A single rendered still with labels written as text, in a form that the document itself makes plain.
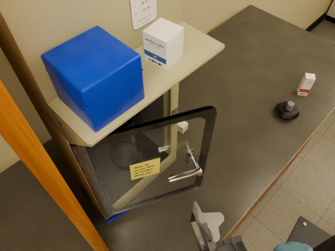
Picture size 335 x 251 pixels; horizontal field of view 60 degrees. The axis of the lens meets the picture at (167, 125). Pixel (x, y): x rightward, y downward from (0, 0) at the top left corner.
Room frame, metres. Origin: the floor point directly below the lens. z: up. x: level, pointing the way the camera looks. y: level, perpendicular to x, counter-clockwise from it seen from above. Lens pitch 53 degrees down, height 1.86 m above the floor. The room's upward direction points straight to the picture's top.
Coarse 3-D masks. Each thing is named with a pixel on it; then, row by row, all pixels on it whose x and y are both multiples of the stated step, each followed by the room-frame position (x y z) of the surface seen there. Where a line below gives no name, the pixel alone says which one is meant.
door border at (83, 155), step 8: (80, 152) 0.31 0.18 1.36; (80, 160) 0.30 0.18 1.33; (88, 160) 0.31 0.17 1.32; (88, 168) 0.31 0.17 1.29; (96, 176) 0.31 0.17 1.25; (96, 184) 0.31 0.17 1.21; (96, 192) 0.30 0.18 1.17; (104, 192) 0.31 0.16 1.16; (104, 200) 0.31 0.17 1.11; (104, 208) 0.30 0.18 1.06
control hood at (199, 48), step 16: (192, 32) 0.49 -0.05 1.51; (192, 48) 0.44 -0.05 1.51; (208, 48) 0.44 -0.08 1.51; (144, 64) 0.40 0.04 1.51; (176, 64) 0.40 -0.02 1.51; (192, 64) 0.40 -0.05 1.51; (144, 80) 0.36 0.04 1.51; (160, 80) 0.36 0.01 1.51; (176, 80) 0.36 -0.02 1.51; (64, 112) 0.29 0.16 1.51; (128, 112) 0.29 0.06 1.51; (64, 128) 0.29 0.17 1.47; (80, 128) 0.26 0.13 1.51; (112, 128) 0.26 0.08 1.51; (80, 144) 0.25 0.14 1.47
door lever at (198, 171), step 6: (192, 156) 0.38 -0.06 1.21; (192, 162) 0.37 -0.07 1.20; (198, 168) 0.35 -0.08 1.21; (180, 174) 0.33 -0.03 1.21; (186, 174) 0.33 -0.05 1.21; (192, 174) 0.33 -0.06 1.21; (198, 174) 0.34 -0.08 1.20; (168, 180) 0.32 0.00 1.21; (174, 180) 0.32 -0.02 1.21; (180, 180) 0.32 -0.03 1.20
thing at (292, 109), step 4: (280, 104) 0.77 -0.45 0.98; (284, 104) 0.77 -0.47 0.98; (288, 104) 0.74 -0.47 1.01; (292, 104) 0.74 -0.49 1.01; (276, 108) 0.75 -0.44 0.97; (280, 108) 0.74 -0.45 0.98; (284, 108) 0.74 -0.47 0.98; (288, 108) 0.73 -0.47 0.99; (292, 108) 0.73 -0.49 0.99; (296, 108) 0.74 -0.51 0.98; (280, 112) 0.73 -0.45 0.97; (284, 112) 0.72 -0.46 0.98; (288, 112) 0.72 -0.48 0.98; (292, 112) 0.72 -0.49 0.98; (296, 112) 0.72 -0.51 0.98; (280, 116) 0.72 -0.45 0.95; (284, 116) 0.71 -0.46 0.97; (288, 116) 0.71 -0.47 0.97; (292, 116) 0.71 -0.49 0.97; (296, 116) 0.71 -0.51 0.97
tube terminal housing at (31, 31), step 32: (0, 0) 0.31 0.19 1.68; (32, 0) 0.34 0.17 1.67; (64, 0) 0.37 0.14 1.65; (96, 0) 0.40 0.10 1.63; (128, 0) 0.44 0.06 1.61; (160, 0) 0.49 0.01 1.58; (0, 32) 0.34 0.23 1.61; (32, 32) 0.33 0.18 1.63; (64, 32) 0.36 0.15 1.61; (128, 32) 0.44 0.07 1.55; (32, 64) 0.31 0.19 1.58; (32, 96) 0.36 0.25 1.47
